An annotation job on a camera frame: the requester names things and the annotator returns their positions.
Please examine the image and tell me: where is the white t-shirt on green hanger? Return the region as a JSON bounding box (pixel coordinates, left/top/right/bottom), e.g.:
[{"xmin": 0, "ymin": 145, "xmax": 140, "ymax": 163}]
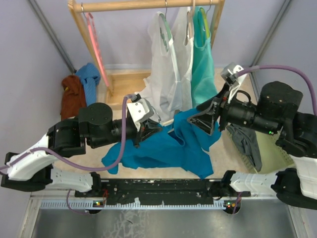
[{"xmin": 140, "ymin": 12, "xmax": 182, "ymax": 122}]

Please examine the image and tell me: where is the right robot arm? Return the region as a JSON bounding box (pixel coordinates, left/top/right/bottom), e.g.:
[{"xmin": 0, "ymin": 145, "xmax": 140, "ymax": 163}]
[{"xmin": 188, "ymin": 81, "xmax": 317, "ymax": 210}]

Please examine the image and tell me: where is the white toothed cable strip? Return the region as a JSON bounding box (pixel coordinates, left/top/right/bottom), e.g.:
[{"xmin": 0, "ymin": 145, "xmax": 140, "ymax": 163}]
[{"xmin": 40, "ymin": 199, "xmax": 236, "ymax": 210}]

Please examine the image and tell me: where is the light blue striped cloth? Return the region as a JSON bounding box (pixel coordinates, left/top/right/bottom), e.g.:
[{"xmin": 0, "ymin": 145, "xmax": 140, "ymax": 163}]
[{"xmin": 75, "ymin": 63, "xmax": 101, "ymax": 106}]

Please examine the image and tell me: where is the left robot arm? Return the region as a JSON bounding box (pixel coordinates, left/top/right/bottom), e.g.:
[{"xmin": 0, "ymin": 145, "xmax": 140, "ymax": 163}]
[{"xmin": 0, "ymin": 103, "xmax": 162, "ymax": 197}]

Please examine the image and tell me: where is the white t-shirt on wooden hanger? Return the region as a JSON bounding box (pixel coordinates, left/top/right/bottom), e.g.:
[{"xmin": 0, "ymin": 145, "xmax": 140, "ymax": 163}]
[{"xmin": 171, "ymin": 7, "xmax": 194, "ymax": 111}]

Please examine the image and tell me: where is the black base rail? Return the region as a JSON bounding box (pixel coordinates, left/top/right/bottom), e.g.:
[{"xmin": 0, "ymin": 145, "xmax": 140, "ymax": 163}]
[{"xmin": 75, "ymin": 178, "xmax": 238, "ymax": 205}]

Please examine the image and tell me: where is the teal t-shirt on hanger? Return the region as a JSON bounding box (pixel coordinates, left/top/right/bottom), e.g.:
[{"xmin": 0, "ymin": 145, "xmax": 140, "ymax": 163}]
[{"xmin": 191, "ymin": 6, "xmax": 217, "ymax": 107}]

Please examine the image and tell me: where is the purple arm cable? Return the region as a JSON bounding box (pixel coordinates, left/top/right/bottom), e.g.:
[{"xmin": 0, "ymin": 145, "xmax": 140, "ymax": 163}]
[
  {"xmin": 237, "ymin": 64, "xmax": 317, "ymax": 119},
  {"xmin": 0, "ymin": 94, "xmax": 136, "ymax": 174}
]

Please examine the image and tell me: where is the pink hanger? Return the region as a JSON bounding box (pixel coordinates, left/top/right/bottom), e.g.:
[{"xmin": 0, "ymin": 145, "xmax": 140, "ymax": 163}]
[{"xmin": 80, "ymin": 3, "xmax": 112, "ymax": 89}]

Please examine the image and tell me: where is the wooden hanger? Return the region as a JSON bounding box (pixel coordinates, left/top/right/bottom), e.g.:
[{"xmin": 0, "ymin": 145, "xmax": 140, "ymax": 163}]
[{"xmin": 186, "ymin": 0, "xmax": 196, "ymax": 41}]

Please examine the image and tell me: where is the blue t-shirt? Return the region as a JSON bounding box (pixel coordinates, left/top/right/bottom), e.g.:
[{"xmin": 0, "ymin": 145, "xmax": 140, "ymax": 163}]
[{"xmin": 101, "ymin": 109, "xmax": 221, "ymax": 179}]

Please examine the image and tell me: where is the green hanger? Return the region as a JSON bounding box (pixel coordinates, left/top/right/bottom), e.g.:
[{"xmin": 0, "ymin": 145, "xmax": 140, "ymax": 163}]
[{"xmin": 158, "ymin": 12, "xmax": 172, "ymax": 54}]

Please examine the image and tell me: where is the light green perforated basket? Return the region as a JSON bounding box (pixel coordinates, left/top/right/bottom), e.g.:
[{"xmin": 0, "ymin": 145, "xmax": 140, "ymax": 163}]
[{"xmin": 233, "ymin": 132, "xmax": 295, "ymax": 174}]

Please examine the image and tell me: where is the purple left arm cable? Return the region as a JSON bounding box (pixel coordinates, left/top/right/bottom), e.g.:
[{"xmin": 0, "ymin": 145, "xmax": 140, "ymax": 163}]
[{"xmin": 0, "ymin": 94, "xmax": 136, "ymax": 174}]

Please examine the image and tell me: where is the wooden clothes rack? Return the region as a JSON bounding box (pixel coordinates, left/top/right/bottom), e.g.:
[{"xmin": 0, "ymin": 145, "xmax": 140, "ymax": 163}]
[{"xmin": 67, "ymin": 0, "xmax": 225, "ymax": 110}]

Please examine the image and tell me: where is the brown cloth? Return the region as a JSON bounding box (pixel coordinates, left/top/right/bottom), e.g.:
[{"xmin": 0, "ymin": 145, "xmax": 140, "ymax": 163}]
[{"xmin": 60, "ymin": 75, "xmax": 87, "ymax": 120}]

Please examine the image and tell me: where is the cream hanger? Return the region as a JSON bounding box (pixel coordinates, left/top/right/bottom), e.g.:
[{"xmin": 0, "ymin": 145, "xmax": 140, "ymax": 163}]
[{"xmin": 152, "ymin": 107, "xmax": 174, "ymax": 126}]

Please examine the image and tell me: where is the grey t-shirt in basket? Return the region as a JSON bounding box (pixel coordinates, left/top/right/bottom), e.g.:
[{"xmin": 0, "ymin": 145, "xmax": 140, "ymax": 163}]
[{"xmin": 226, "ymin": 124, "xmax": 263, "ymax": 172}]

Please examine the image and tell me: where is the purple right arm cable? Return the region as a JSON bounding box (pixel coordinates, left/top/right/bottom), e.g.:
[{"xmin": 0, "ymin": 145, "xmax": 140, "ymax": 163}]
[{"xmin": 237, "ymin": 64, "xmax": 317, "ymax": 119}]

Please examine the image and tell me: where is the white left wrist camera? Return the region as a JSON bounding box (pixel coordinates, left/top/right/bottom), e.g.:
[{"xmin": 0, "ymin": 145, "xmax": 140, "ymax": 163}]
[{"xmin": 127, "ymin": 94, "xmax": 154, "ymax": 131}]

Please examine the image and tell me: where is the yellow hanger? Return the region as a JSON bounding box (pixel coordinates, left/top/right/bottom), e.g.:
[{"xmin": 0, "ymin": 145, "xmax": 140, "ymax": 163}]
[{"xmin": 200, "ymin": 7, "xmax": 211, "ymax": 38}]

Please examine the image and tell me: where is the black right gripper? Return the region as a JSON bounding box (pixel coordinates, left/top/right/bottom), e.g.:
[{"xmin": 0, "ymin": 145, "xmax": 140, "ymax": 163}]
[{"xmin": 186, "ymin": 81, "xmax": 278, "ymax": 136}]

